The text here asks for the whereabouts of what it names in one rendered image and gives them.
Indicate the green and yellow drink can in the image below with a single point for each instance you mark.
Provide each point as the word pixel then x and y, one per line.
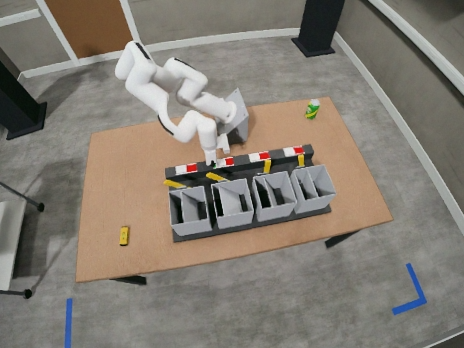
pixel 312 109

